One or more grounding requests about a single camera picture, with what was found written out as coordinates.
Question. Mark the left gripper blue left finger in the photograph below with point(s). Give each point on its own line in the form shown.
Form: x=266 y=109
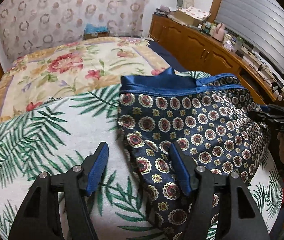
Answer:
x=93 y=169

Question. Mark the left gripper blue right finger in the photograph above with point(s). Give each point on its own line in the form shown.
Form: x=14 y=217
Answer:
x=185 y=169

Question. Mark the navy patterned satin garment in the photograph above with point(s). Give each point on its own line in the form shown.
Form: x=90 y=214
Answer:
x=206 y=117

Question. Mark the palm leaf white blanket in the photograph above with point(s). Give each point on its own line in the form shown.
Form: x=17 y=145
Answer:
x=58 y=136

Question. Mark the long wooden sideboard cabinet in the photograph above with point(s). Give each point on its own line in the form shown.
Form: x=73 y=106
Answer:
x=197 y=51

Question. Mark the pink kettle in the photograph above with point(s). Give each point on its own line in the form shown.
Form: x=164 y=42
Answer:
x=219 y=32

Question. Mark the floral bed blanket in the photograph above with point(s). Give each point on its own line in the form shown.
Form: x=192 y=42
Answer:
x=73 y=69

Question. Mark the grey roller window blind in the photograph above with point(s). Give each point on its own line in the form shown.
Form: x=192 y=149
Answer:
x=260 y=22

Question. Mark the navy bed sheet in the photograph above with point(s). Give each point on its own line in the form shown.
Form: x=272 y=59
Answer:
x=167 y=56

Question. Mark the cardboard box with floral cloth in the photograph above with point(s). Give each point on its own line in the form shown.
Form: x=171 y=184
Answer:
x=191 y=16

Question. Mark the blue cloth on box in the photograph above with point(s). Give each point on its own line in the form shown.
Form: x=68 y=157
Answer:
x=95 y=31

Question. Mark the small grey desk fan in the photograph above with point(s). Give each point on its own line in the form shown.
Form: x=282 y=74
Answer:
x=179 y=3

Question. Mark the circle patterned lace curtain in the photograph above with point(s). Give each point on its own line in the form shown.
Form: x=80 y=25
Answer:
x=30 y=25

